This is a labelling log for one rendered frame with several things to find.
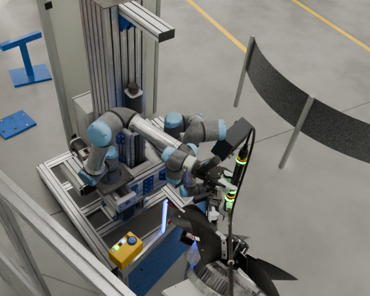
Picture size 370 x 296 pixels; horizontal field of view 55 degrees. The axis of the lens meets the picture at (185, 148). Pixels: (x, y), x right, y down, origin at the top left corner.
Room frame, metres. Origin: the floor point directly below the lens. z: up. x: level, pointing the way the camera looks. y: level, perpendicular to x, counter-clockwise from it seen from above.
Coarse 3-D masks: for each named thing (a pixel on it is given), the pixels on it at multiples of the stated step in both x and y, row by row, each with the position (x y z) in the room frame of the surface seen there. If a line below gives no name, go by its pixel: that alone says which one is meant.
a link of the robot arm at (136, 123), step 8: (120, 112) 1.27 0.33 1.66; (128, 112) 1.29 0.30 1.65; (136, 112) 1.31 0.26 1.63; (128, 120) 1.25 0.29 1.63; (136, 120) 1.26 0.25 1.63; (144, 120) 1.28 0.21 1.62; (128, 128) 1.24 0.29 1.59; (136, 128) 1.24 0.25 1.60; (144, 128) 1.23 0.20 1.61; (152, 128) 1.24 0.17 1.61; (144, 136) 1.22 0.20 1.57; (152, 136) 1.20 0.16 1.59; (160, 136) 1.20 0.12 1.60; (168, 136) 1.21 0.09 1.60; (160, 144) 1.18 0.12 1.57; (168, 144) 1.17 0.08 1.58; (176, 144) 1.17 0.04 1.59; (184, 144) 1.19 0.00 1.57; (192, 144) 1.20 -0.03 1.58; (184, 152) 1.14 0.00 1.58; (192, 152) 1.15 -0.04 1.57
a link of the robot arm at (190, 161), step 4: (188, 156) 1.03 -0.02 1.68; (192, 156) 1.04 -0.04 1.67; (188, 160) 1.01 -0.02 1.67; (192, 160) 1.01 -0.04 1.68; (196, 160) 1.02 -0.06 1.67; (184, 164) 0.99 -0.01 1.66; (188, 164) 0.99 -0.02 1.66; (192, 164) 0.99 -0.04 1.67; (184, 168) 0.99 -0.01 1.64; (188, 168) 0.98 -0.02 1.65; (192, 168) 0.98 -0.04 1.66; (188, 172) 0.98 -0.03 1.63
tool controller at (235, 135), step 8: (240, 120) 1.80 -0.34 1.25; (232, 128) 1.71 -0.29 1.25; (240, 128) 1.73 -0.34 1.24; (248, 128) 1.75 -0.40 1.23; (232, 136) 1.65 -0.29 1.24; (240, 136) 1.67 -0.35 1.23; (216, 144) 1.63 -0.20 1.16; (224, 144) 1.60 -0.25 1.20; (232, 144) 1.58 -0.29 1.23; (240, 144) 1.75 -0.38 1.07; (216, 152) 1.63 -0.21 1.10; (224, 152) 1.59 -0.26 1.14; (232, 152) 1.65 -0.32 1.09
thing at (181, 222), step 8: (184, 208) 1.10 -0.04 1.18; (192, 208) 1.11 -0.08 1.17; (176, 216) 1.03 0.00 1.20; (184, 216) 1.04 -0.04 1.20; (192, 216) 1.05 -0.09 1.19; (200, 216) 1.06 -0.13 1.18; (176, 224) 0.97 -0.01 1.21; (184, 224) 0.99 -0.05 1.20; (208, 224) 1.01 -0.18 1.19; (192, 232) 0.95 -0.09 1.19
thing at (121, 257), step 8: (120, 240) 0.92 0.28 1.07; (136, 240) 0.93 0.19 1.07; (112, 248) 0.87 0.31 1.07; (120, 248) 0.87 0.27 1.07; (128, 248) 0.88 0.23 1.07; (136, 248) 0.88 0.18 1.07; (112, 256) 0.83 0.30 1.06; (120, 256) 0.83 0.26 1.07; (128, 256) 0.84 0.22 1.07; (120, 264) 0.80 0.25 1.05
